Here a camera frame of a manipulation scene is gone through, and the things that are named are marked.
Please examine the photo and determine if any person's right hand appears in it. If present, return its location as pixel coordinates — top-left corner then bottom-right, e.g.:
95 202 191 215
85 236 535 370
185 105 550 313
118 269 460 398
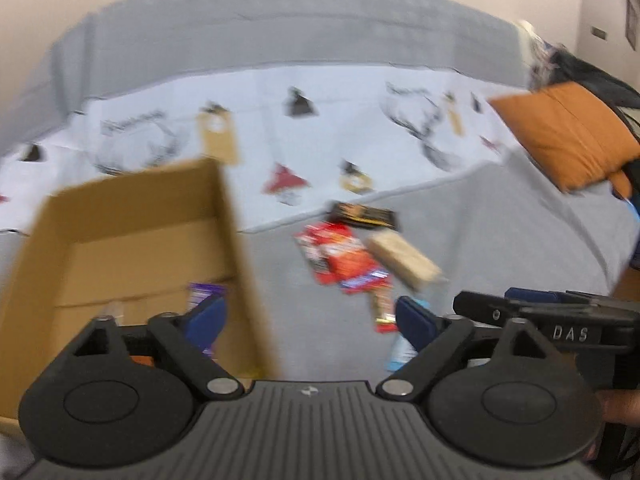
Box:
597 390 640 426

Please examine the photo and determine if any beige snack bar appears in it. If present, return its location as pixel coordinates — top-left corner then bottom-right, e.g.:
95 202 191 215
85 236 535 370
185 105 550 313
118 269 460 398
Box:
366 231 447 292

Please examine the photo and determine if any wall picture frame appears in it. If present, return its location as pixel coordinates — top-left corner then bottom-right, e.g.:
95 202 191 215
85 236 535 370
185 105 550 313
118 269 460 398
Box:
625 0 639 52

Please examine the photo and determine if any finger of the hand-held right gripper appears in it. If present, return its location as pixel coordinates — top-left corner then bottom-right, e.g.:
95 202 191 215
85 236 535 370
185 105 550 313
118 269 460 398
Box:
452 290 538 331
504 287 608 312

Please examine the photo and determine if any grey bed cover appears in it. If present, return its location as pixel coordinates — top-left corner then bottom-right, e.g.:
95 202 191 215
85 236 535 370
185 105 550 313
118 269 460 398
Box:
239 149 640 341

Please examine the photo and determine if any black snack bar packet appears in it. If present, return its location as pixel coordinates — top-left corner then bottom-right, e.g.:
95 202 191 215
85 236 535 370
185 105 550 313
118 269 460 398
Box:
327 201 402 233

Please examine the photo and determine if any orange pillow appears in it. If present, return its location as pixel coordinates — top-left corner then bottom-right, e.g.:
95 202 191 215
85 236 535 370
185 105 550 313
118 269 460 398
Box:
487 81 640 195

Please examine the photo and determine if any thin red snack bar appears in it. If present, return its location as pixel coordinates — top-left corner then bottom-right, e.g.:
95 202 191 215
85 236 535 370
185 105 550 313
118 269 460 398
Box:
369 280 399 334

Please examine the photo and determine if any white printed blanket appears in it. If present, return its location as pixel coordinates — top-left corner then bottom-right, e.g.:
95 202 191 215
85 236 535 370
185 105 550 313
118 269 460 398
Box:
0 62 532 235

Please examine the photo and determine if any red snack packet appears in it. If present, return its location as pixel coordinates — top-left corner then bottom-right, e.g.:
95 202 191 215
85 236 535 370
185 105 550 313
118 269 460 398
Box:
294 221 392 295

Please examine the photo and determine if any grey padded headboard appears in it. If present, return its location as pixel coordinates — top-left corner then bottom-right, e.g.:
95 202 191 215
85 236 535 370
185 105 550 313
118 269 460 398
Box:
0 0 532 157

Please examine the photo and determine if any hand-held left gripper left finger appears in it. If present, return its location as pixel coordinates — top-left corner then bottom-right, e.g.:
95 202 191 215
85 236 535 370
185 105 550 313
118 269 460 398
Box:
65 294 240 401

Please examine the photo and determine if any purple snack packet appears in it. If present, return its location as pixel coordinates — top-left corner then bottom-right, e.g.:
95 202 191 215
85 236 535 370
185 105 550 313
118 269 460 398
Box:
187 282 227 358

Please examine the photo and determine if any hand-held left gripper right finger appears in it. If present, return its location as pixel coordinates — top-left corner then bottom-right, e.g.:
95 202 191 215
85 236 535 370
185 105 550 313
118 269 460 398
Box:
376 296 567 402

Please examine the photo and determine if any brown cardboard box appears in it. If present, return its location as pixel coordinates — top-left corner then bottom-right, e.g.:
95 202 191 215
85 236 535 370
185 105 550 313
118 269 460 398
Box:
0 157 282 421

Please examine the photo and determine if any light blue snack packet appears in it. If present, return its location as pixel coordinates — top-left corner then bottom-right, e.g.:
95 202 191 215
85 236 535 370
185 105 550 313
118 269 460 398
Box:
386 297 432 372

